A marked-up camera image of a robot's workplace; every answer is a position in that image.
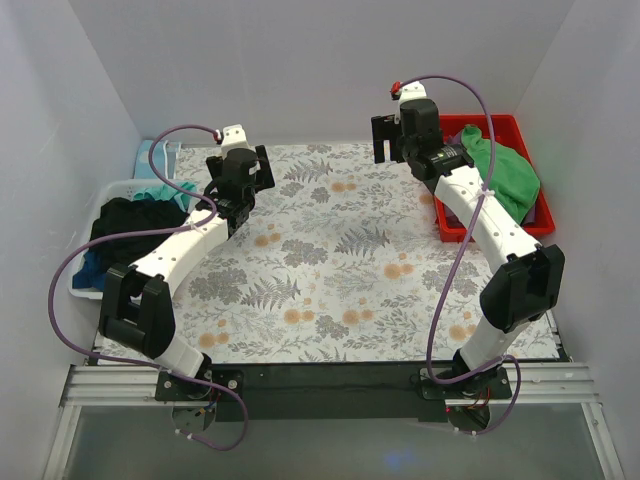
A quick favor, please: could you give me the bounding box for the aluminium mounting rail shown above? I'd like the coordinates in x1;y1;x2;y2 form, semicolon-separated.
52;361;624;479

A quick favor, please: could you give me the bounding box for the purple t-shirt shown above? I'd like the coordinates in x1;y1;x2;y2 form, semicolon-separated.
441;143;539;229

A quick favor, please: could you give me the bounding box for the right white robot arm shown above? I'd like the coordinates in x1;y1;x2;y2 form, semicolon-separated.
371;94;565;398

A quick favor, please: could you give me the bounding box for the red plastic bin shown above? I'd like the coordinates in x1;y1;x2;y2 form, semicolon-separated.
434;114;555;243

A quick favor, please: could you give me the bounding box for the black t-shirt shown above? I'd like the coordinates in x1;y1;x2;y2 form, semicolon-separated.
89;197;187;266

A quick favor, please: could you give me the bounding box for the green t-shirt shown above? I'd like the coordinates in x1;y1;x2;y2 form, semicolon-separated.
459;124;542;225

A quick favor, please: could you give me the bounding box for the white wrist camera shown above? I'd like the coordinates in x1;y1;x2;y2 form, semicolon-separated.
390;81;427;105
214;124;250;155

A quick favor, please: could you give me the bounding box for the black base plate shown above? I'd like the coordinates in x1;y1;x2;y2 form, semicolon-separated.
154;362;513;424

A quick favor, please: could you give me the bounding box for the teal t-shirt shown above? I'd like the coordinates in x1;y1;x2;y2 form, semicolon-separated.
132;181;196;217

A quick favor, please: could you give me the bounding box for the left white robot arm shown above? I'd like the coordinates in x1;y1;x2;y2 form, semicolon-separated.
99;145;275;400

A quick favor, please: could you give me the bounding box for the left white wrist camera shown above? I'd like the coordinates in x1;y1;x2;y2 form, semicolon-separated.
214;124;250;155

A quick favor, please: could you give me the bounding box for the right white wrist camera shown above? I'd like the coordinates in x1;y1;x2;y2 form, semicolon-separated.
390;81;427;105

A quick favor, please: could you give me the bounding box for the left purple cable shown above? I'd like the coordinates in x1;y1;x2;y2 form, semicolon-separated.
48;123;250;451

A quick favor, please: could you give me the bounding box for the white laundry basket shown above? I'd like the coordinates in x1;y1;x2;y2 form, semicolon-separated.
68;179;192;300

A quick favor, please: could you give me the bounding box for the floral table mat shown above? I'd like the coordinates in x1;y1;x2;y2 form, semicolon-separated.
97;142;562;365

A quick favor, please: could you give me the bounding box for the blue polka dot cloth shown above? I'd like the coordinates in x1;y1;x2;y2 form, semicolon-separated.
133;139;182;180

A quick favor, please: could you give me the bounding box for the blue t-shirt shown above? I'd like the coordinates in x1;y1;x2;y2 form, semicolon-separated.
72;251;107;291

